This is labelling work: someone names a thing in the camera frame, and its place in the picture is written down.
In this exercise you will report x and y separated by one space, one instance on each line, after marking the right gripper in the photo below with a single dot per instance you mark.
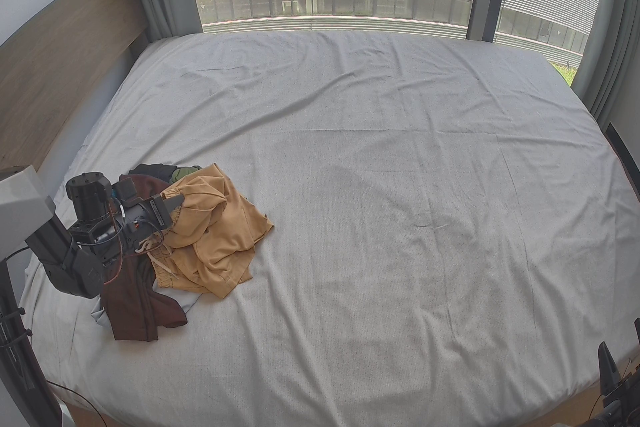
622 407

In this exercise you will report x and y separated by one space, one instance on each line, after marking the green garment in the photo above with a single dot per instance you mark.
182 174

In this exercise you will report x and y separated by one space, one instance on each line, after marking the black garment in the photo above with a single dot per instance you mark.
150 170

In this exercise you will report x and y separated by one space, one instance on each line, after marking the pale grey garment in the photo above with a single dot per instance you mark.
187 301

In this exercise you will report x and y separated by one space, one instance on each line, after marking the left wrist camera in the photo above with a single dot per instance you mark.
126 190

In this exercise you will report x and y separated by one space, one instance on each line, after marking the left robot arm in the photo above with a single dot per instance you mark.
75 265

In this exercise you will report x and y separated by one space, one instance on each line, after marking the bed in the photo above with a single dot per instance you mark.
375 190

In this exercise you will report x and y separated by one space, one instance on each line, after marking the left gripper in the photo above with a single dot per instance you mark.
150 220

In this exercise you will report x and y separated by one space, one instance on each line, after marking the brown garment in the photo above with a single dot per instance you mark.
130 305

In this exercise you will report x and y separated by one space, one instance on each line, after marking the tan shorts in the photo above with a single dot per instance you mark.
225 225

